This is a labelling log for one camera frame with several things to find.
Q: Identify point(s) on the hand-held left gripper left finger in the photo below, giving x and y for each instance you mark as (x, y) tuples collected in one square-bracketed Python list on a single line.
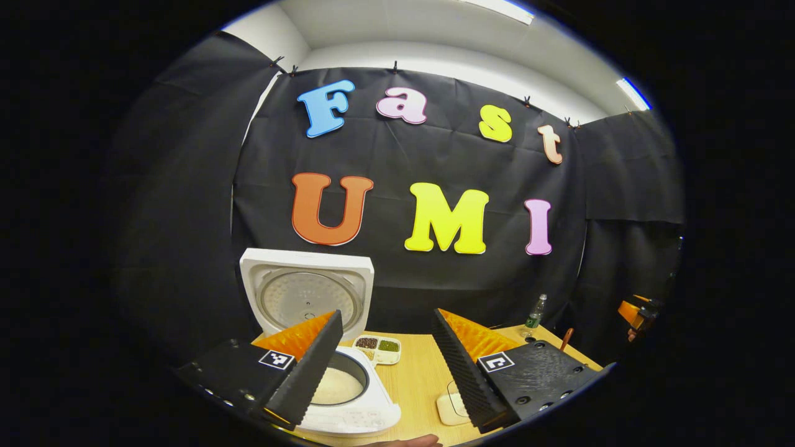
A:
[(310, 370)]

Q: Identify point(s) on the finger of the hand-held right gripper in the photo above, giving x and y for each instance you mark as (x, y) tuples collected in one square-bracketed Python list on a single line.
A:
[(629, 312)]

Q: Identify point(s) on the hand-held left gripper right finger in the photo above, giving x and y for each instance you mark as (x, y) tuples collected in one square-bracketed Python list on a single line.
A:
[(467, 370)]

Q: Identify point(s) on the clear box of rice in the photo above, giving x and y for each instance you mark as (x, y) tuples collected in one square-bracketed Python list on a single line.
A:
[(448, 406)]

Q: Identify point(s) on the wooden spoon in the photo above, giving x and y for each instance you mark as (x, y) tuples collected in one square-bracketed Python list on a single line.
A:
[(566, 339)]

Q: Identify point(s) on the white rice cooker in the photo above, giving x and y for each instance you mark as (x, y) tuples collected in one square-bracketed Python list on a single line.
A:
[(304, 292)]

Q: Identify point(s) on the white divided grain dish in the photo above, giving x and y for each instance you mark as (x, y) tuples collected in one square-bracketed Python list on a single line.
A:
[(379, 355)]

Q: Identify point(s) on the green plastic bottle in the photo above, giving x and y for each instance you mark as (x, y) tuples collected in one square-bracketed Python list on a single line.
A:
[(535, 313)]

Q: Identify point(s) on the black backdrop cloth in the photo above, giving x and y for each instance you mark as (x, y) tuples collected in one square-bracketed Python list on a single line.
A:
[(186, 217)]

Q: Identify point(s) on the small ceiling light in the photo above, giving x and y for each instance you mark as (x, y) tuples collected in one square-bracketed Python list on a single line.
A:
[(633, 93)]

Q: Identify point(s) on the long ceiling light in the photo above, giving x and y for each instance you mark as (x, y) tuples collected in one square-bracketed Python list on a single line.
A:
[(500, 9)]

